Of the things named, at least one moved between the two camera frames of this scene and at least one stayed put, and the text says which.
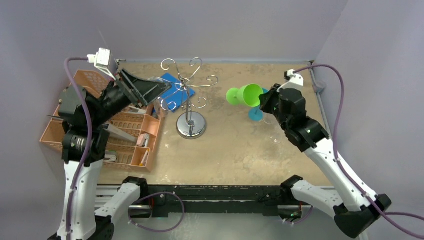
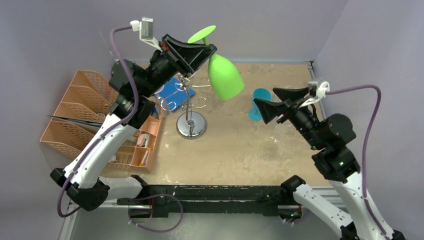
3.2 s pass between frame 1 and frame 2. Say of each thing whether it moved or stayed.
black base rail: stayed
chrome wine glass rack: stayed
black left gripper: moved
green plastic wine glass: moved
